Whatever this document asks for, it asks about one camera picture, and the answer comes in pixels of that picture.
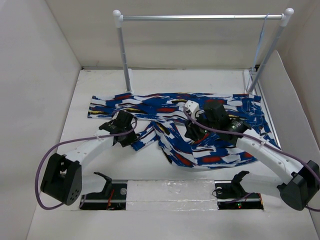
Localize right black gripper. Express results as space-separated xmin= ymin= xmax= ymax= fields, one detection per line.
xmin=184 ymin=110 xmax=219 ymax=142

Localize blue white red patterned trousers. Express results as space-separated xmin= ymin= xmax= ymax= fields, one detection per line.
xmin=87 ymin=92 xmax=277 ymax=171

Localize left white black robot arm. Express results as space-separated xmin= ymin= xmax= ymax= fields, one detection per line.
xmin=34 ymin=110 xmax=138 ymax=210

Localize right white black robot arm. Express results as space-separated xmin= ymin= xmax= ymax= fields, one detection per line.
xmin=183 ymin=100 xmax=320 ymax=211

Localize white and silver clothes rack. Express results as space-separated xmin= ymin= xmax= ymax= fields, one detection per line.
xmin=112 ymin=8 xmax=294 ymax=93

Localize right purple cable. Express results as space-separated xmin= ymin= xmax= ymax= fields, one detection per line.
xmin=183 ymin=106 xmax=320 ymax=212

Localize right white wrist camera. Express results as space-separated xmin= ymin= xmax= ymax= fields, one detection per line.
xmin=184 ymin=100 xmax=201 ymax=119

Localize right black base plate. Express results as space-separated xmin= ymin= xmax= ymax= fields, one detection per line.
xmin=211 ymin=180 xmax=264 ymax=211

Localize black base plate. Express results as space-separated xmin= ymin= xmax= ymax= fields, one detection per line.
xmin=211 ymin=180 xmax=264 ymax=211
xmin=79 ymin=180 xmax=128 ymax=211

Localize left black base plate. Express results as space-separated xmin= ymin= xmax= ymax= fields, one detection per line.
xmin=79 ymin=180 xmax=128 ymax=211

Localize aluminium rail on right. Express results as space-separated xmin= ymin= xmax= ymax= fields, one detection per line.
xmin=254 ymin=81 xmax=281 ymax=149

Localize light blue wire hanger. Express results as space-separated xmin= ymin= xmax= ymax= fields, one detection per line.
xmin=249 ymin=13 xmax=270 ymax=75

